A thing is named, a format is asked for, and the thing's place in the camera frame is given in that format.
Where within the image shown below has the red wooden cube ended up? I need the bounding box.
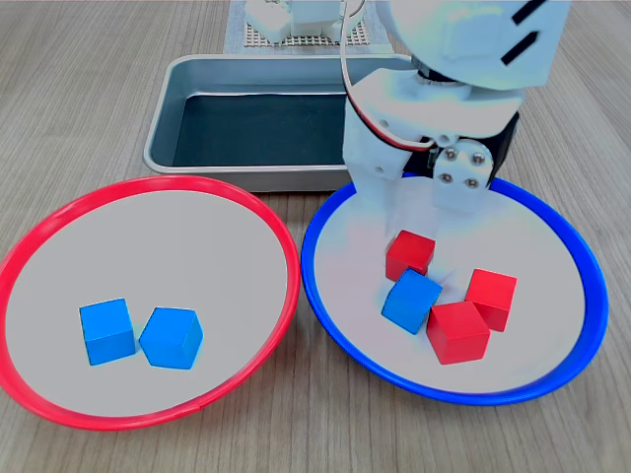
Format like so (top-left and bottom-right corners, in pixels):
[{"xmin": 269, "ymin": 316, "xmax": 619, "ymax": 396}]
[
  {"xmin": 464, "ymin": 268, "xmax": 519, "ymax": 334},
  {"xmin": 385, "ymin": 229, "xmax": 438, "ymax": 282},
  {"xmin": 426, "ymin": 300, "xmax": 492, "ymax": 367}
]

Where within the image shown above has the blue wooden cube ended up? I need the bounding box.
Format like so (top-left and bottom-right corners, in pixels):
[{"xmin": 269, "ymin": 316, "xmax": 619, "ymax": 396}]
[
  {"xmin": 138, "ymin": 305, "xmax": 205, "ymax": 370},
  {"xmin": 78, "ymin": 297, "xmax": 137, "ymax": 367},
  {"xmin": 381, "ymin": 268, "xmax": 444, "ymax": 336}
]

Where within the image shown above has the black tray mat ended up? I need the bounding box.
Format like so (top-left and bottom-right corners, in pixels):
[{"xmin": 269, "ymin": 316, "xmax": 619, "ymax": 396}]
[{"xmin": 172, "ymin": 91, "xmax": 349, "ymax": 168}]

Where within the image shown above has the steel tray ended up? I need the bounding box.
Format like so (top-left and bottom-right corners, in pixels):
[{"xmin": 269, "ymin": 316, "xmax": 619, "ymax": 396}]
[{"xmin": 142, "ymin": 52, "xmax": 420, "ymax": 193}]

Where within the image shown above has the blue-rimmed white plate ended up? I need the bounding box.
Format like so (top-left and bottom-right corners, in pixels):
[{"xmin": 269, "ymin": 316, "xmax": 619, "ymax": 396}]
[{"xmin": 300, "ymin": 174, "xmax": 610, "ymax": 408}]

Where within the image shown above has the red-rimmed white plate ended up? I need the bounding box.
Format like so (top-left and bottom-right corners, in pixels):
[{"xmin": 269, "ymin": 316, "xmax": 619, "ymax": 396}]
[{"xmin": 0, "ymin": 174, "xmax": 302, "ymax": 433}]

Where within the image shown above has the pale perforated base plate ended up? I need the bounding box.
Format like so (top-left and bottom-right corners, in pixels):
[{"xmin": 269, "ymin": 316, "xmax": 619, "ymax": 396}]
[{"xmin": 244, "ymin": 17, "xmax": 373, "ymax": 49}]

